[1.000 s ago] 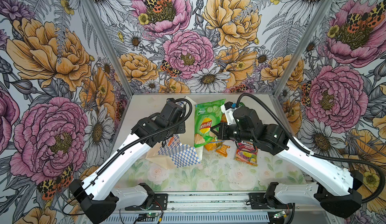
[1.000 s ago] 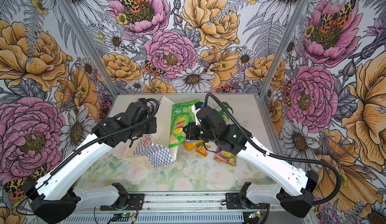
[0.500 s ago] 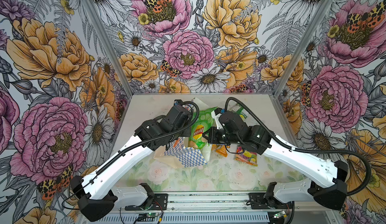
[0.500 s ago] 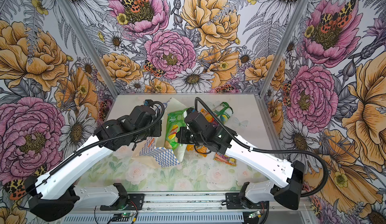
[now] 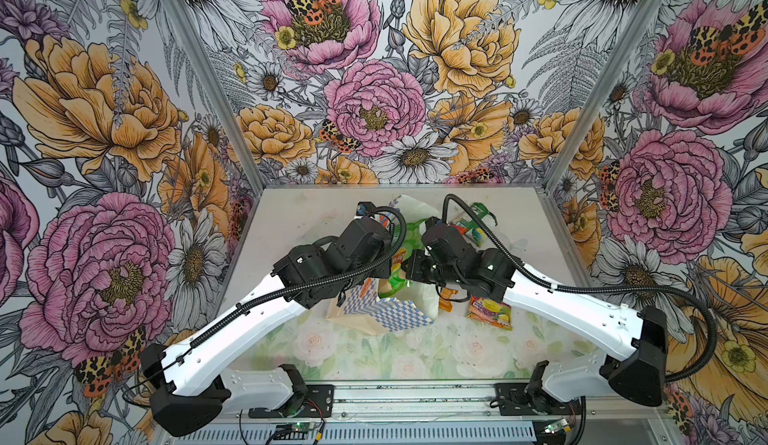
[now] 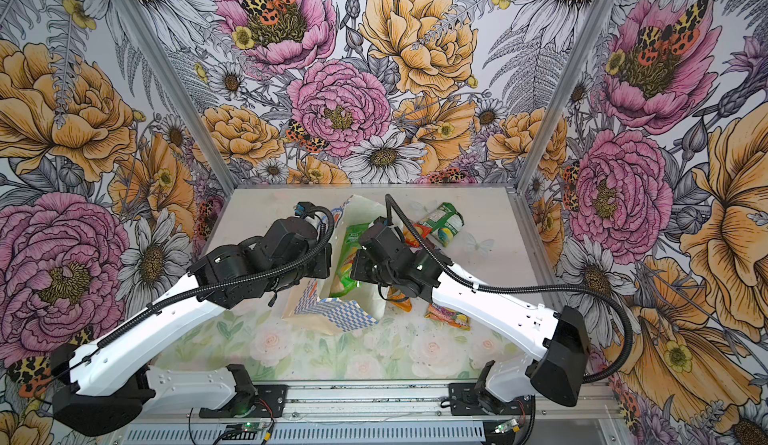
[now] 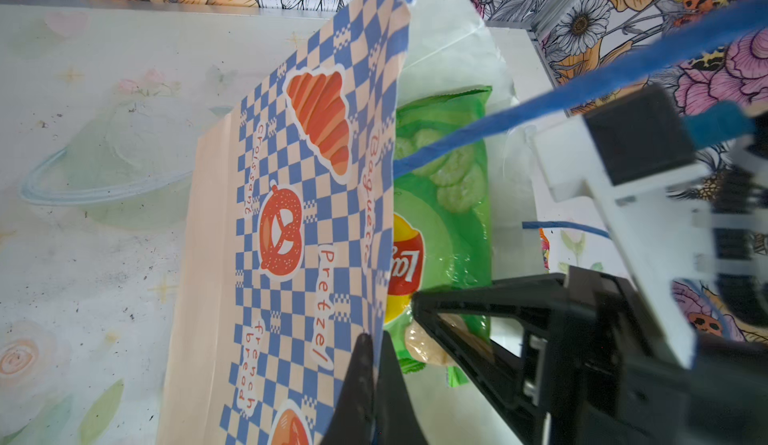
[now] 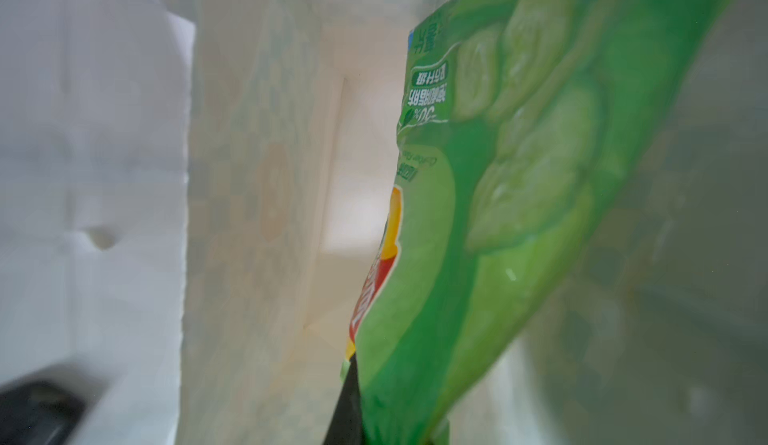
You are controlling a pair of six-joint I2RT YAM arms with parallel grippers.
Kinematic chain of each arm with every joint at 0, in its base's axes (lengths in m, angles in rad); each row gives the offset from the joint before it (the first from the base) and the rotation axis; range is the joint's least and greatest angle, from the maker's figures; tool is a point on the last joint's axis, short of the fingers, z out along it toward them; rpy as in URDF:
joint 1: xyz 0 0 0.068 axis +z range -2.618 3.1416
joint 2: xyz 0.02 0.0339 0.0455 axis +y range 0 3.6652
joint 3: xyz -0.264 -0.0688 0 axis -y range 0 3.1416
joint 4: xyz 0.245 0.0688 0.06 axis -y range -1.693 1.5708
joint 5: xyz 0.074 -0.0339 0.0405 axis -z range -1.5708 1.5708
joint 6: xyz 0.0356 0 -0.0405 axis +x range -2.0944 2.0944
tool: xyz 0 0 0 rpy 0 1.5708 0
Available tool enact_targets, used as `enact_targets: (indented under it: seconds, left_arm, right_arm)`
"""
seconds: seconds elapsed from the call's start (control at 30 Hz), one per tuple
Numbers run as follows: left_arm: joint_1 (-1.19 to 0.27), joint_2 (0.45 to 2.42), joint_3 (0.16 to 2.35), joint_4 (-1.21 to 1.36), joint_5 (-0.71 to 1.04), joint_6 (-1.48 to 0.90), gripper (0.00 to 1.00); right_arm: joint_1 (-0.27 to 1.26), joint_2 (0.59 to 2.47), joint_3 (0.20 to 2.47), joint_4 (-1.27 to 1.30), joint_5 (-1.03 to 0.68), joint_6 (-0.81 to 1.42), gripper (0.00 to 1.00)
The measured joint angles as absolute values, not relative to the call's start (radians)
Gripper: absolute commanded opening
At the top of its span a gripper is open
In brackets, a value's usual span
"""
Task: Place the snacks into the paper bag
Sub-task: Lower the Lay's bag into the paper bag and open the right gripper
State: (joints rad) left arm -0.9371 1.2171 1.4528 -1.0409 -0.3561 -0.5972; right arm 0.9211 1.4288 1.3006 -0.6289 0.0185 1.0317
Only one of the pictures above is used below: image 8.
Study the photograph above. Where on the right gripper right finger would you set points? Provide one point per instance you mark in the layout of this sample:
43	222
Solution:
347	409

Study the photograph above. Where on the green Lays chips bag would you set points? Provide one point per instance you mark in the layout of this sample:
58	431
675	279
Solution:
521	121

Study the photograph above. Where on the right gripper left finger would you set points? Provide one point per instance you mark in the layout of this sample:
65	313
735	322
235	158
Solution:
39	412

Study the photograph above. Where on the checkered paper bag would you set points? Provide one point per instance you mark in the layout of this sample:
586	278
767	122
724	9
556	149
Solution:
193	193

